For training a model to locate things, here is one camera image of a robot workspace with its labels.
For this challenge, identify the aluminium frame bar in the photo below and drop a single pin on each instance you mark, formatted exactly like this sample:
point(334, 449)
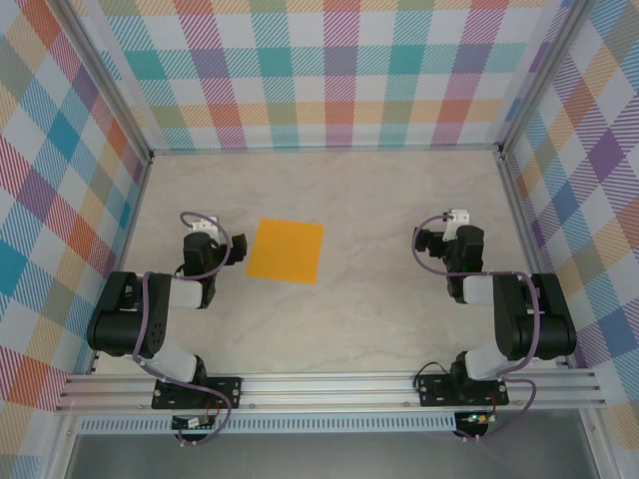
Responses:
point(62, 449)
point(594, 444)

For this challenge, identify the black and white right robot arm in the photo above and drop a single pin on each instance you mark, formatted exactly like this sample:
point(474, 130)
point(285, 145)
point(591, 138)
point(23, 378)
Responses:
point(544, 319)

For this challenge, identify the wide aluminium mounting rail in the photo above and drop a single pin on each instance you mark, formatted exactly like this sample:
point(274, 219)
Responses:
point(324, 391)

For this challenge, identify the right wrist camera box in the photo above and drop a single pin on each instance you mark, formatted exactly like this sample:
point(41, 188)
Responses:
point(458, 215)

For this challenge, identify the aluminium frame rail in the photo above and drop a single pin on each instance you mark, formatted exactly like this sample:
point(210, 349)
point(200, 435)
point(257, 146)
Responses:
point(324, 149)
point(122, 259)
point(531, 249)

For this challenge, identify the aluminium frame post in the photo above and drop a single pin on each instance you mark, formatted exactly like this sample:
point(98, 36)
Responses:
point(537, 75)
point(112, 85)

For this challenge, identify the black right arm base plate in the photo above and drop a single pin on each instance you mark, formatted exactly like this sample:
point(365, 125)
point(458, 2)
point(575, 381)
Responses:
point(434, 391)

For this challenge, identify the circuit board with green light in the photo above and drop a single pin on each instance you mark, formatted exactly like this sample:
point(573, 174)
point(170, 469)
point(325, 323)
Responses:
point(476, 418)

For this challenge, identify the orange cloth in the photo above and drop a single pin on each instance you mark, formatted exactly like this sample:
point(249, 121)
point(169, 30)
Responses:
point(284, 252)

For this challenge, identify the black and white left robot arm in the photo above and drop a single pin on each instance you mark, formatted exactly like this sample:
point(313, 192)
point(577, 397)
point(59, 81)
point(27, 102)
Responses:
point(120, 319)

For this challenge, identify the black circuit board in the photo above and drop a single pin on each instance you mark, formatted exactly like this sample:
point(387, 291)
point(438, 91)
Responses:
point(185, 423)

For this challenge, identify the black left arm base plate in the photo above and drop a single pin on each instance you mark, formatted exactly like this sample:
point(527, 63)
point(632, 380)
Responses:
point(227, 391)

